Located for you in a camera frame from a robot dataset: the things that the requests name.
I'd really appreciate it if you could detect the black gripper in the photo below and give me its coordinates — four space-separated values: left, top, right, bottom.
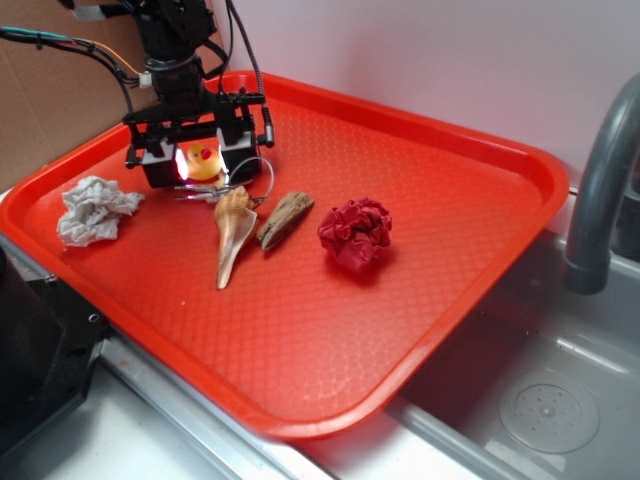
123 59 275 188

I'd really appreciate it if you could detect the yellow rubber duck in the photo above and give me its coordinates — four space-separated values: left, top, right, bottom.
186 144 223 181

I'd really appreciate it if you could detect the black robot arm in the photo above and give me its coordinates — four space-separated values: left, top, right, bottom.
123 1 275 188

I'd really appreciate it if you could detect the bunch of metal keys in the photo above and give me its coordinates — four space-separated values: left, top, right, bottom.
175 156 276 206

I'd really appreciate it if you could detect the tan spiral seashell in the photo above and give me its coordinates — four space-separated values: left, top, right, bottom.
214 186 257 289

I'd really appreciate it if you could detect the brown driftwood piece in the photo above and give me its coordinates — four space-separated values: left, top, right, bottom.
256 192 315 252

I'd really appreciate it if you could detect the crumpled white paper ball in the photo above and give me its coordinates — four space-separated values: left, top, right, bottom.
57 176 145 247

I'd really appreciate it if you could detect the brown cardboard panel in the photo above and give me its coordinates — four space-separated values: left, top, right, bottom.
0 0 231 194

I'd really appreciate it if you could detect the crumpled red paper ball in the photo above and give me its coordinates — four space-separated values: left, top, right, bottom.
317 197 392 273

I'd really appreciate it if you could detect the red plastic tray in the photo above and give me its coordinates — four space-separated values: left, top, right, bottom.
1 74 569 440

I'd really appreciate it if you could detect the grey sink faucet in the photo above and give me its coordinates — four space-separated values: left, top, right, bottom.
562 75 639 295

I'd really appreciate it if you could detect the grey sink basin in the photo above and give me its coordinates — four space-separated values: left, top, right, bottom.
300 210 639 479

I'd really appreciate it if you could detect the black cable bundle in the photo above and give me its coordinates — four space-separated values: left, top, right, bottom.
0 0 266 116

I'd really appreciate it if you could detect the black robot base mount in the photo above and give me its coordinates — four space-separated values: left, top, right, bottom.
1 252 106 459

